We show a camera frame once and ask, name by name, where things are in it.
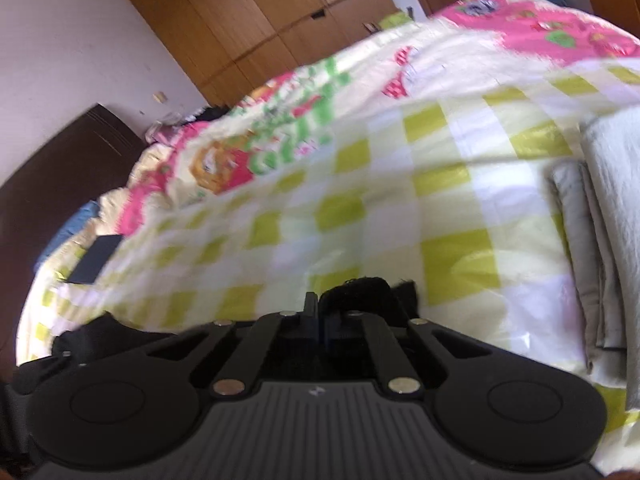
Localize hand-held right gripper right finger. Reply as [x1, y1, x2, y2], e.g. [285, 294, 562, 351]
[320, 310, 496, 397]

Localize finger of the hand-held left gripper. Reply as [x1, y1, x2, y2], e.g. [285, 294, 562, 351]
[12, 350, 88, 396]

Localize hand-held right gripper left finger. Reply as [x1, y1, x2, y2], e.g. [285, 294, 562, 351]
[145, 291, 319, 398]

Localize black pants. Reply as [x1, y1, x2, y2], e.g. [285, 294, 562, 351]
[52, 276, 420, 361]

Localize yellow checkered plastic sheet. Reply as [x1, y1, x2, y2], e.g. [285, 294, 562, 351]
[17, 65, 640, 436]

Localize dark blue notebook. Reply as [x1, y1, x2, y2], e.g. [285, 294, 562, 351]
[67, 234, 123, 285]

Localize blue pillow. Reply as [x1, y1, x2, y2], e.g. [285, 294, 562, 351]
[35, 200, 101, 271]

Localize dark wooden headboard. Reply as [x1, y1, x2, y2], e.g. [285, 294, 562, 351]
[0, 103, 151, 376]

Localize cartoon printed blanket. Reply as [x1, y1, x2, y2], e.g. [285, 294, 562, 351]
[97, 0, 640, 236]

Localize bedside clutter pile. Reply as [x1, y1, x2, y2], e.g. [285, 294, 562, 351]
[145, 105, 231, 146]

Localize folded grey cloth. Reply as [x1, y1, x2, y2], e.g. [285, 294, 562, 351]
[550, 107, 640, 376]

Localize wooden wardrobe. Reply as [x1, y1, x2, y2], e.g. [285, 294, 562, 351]
[100, 0, 416, 106]

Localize green cloth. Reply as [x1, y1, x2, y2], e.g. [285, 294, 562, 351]
[377, 10, 413, 31]

